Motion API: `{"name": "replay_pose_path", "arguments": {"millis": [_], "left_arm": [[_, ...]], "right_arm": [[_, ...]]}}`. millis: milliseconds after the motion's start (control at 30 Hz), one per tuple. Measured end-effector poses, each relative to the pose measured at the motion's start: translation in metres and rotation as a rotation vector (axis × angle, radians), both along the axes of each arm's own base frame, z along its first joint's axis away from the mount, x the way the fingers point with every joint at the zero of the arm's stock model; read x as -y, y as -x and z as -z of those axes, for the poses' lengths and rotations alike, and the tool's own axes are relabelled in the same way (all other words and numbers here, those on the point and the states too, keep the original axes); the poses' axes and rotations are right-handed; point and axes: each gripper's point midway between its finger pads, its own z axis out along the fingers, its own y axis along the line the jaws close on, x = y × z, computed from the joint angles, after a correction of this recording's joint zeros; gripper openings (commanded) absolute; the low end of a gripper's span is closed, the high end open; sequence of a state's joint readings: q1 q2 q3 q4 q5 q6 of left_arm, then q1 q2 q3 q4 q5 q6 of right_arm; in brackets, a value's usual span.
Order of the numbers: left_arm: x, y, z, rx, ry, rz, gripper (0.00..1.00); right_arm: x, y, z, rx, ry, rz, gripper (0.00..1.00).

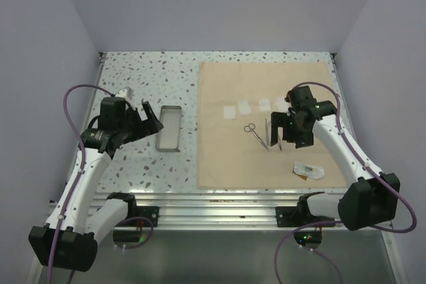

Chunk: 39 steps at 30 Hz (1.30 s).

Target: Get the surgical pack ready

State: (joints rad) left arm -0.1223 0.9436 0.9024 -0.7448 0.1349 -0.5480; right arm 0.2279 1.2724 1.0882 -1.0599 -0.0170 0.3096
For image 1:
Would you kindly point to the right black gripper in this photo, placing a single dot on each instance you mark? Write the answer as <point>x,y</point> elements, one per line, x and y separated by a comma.
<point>281,120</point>

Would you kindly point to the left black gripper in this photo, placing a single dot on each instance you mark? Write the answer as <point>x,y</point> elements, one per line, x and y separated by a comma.
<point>146,127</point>

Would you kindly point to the metal tweezers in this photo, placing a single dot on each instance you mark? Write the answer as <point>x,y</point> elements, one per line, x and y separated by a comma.
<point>267,134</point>

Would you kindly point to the long surgical scissors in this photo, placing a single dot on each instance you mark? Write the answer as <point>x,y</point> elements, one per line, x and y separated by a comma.
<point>251,128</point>

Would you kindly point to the white gauze pad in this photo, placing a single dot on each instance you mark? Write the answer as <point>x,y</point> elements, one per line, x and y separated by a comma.
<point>244,107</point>
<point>264,105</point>
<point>281,104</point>
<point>229,112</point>

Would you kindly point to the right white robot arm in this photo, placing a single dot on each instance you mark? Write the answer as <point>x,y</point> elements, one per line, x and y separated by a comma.
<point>371,196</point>

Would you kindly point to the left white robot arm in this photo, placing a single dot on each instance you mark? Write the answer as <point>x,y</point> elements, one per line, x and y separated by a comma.
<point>70,237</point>

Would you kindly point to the metal instrument tray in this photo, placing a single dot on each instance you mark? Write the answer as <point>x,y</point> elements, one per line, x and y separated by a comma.
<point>168,138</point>

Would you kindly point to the sealed blade packet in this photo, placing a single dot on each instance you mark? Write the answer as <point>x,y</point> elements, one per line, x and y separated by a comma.
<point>306,171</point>

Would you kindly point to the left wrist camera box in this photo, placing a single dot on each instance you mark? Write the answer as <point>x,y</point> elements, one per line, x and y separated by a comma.
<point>126,93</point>

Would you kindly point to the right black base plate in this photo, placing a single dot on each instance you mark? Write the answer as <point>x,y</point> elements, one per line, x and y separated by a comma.
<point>288,215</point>

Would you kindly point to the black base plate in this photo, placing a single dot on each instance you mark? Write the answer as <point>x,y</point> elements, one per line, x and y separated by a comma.
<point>149,212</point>
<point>288,215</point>

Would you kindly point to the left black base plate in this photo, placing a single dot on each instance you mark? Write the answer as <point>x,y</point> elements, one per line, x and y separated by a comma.
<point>149,212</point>

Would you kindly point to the aluminium mounting rail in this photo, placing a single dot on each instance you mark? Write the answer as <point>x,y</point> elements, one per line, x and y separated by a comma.
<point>217,211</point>

